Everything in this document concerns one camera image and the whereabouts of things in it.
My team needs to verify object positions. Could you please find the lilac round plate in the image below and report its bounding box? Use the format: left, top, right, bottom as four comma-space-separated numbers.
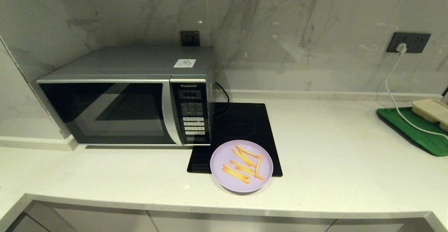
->
210, 140, 274, 194

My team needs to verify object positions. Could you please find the microwave door with dark glass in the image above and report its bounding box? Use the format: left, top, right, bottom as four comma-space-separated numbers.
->
36, 77, 183, 146

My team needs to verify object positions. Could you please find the silver Panasonic microwave oven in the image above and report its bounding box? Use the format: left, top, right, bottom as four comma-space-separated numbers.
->
36, 46, 217, 146

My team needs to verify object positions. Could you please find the black induction cooktop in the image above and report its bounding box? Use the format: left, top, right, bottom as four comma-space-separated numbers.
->
187, 102, 283, 177

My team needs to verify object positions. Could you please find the grey cabinet front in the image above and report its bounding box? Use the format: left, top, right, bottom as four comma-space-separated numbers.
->
325, 218, 436, 232
147, 209, 337, 232
3, 211, 51, 232
23, 200, 160, 232

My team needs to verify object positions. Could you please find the green plastic tray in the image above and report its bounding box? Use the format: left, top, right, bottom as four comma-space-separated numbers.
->
376, 106, 448, 156

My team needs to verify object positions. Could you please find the beige lunch container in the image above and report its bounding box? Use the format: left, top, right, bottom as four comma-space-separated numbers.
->
411, 98, 448, 133

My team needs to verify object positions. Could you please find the black cable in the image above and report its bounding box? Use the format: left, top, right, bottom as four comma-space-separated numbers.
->
214, 82, 230, 113

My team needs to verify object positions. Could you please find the small dark wall socket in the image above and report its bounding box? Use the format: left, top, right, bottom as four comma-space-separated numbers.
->
180, 30, 201, 47

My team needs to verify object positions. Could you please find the white cable with plug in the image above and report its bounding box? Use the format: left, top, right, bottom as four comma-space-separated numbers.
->
385, 43, 448, 140

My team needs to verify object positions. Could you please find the wide dark wall socket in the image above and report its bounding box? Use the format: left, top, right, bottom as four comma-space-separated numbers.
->
386, 32, 432, 54

